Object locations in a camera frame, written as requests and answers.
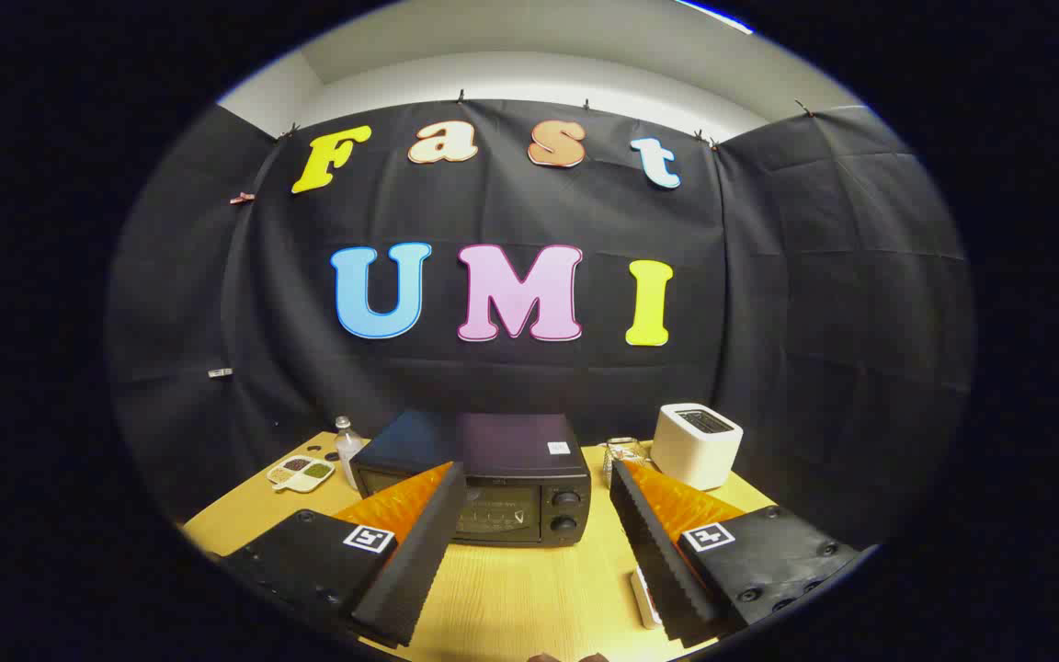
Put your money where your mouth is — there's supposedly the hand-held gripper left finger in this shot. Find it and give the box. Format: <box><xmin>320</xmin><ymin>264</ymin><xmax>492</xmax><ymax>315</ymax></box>
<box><xmin>217</xmin><ymin>462</ymin><xmax>468</xmax><ymax>647</ymax></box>

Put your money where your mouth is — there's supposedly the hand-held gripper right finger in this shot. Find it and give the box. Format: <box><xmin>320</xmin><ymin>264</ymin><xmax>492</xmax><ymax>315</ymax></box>
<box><xmin>609</xmin><ymin>460</ymin><xmax>861</xmax><ymax>646</ymax></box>

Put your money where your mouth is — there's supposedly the black toaster oven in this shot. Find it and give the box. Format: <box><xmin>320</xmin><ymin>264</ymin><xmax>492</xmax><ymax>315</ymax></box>
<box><xmin>348</xmin><ymin>409</ymin><xmax>593</xmax><ymax>549</ymax></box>

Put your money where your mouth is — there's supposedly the white pop-up toaster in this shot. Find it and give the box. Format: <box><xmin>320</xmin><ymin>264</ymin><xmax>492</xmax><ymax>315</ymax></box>
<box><xmin>649</xmin><ymin>403</ymin><xmax>745</xmax><ymax>492</ymax></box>

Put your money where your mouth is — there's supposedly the small white ribbed dish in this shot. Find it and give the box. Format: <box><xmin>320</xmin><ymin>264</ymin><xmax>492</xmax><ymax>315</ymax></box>
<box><xmin>631</xmin><ymin>567</ymin><xmax>664</xmax><ymax>631</ymax></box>

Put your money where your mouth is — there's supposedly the clear plastic bottle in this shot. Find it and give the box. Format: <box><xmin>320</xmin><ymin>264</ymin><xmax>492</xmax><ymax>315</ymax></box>
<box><xmin>334</xmin><ymin>416</ymin><xmax>367</xmax><ymax>488</ymax></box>

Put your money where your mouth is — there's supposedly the white divided spice dish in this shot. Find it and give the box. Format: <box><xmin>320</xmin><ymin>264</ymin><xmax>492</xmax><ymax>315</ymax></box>
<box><xmin>267</xmin><ymin>455</ymin><xmax>337</xmax><ymax>494</ymax></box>

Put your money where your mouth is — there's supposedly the black backdrop cloth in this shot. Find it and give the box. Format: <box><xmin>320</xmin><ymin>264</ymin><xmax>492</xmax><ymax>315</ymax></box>
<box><xmin>107</xmin><ymin>97</ymin><xmax>976</xmax><ymax>553</ymax></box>

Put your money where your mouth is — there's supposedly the small metal wire rack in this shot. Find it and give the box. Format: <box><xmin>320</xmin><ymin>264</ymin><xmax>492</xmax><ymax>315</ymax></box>
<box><xmin>601</xmin><ymin>437</ymin><xmax>655</xmax><ymax>488</ymax></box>

